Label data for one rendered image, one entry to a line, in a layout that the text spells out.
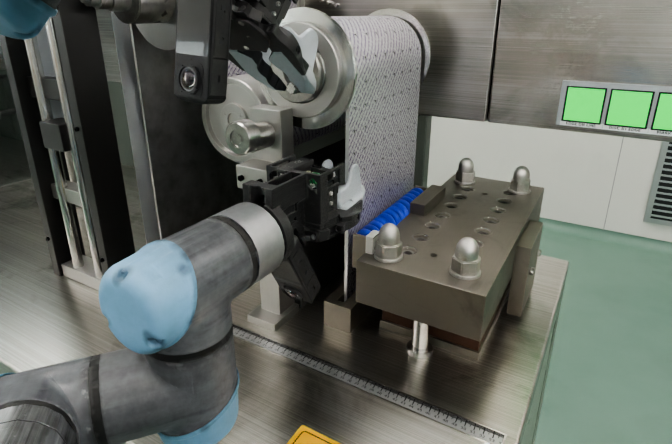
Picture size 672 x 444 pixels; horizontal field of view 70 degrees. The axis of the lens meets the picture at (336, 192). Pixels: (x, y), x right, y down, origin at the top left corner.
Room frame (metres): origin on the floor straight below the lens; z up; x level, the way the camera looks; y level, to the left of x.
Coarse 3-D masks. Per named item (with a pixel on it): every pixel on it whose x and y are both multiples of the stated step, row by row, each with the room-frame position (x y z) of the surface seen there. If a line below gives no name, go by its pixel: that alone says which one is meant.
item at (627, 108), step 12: (612, 96) 0.72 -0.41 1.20; (624, 96) 0.71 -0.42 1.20; (636, 96) 0.70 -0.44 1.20; (648, 96) 0.69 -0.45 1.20; (612, 108) 0.72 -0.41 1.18; (624, 108) 0.71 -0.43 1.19; (636, 108) 0.70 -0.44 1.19; (648, 108) 0.69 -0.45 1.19; (612, 120) 0.71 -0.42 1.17; (624, 120) 0.71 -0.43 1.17; (636, 120) 0.70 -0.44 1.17
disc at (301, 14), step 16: (288, 16) 0.62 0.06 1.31; (304, 16) 0.61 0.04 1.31; (320, 16) 0.60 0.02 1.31; (336, 32) 0.59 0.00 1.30; (352, 48) 0.58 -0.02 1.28; (352, 64) 0.58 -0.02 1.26; (352, 80) 0.58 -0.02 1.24; (352, 96) 0.58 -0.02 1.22; (336, 112) 0.59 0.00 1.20; (304, 128) 0.61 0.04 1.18
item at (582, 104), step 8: (568, 88) 0.75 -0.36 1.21; (576, 88) 0.74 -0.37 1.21; (584, 88) 0.74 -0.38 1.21; (568, 96) 0.75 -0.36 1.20; (576, 96) 0.74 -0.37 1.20; (584, 96) 0.74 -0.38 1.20; (592, 96) 0.73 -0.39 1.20; (600, 96) 0.72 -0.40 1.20; (568, 104) 0.75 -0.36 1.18; (576, 104) 0.74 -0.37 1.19; (584, 104) 0.73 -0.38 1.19; (592, 104) 0.73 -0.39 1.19; (600, 104) 0.72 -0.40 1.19; (568, 112) 0.74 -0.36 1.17; (576, 112) 0.74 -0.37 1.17; (584, 112) 0.73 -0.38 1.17; (592, 112) 0.73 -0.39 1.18; (600, 112) 0.72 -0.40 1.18; (576, 120) 0.74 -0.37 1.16; (584, 120) 0.73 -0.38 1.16; (592, 120) 0.73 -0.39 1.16
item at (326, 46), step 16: (320, 32) 0.59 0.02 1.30; (320, 48) 0.59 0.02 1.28; (336, 48) 0.59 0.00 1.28; (336, 64) 0.58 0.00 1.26; (336, 80) 0.58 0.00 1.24; (272, 96) 0.63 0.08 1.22; (320, 96) 0.59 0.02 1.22; (336, 96) 0.58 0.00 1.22; (304, 112) 0.60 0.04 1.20; (320, 112) 0.59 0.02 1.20
